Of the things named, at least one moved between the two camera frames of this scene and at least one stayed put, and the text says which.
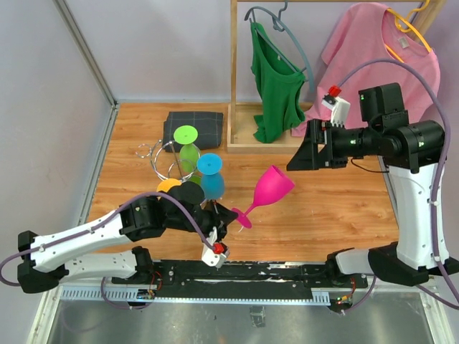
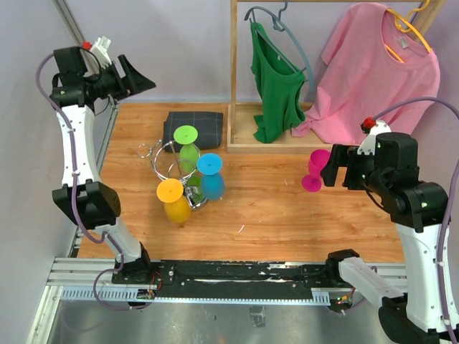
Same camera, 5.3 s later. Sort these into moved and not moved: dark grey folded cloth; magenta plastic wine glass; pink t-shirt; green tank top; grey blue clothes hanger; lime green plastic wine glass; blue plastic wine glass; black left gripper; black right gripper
Moved: black right gripper; black left gripper; magenta plastic wine glass
Not moved: dark grey folded cloth; pink t-shirt; lime green plastic wine glass; blue plastic wine glass; grey blue clothes hanger; green tank top
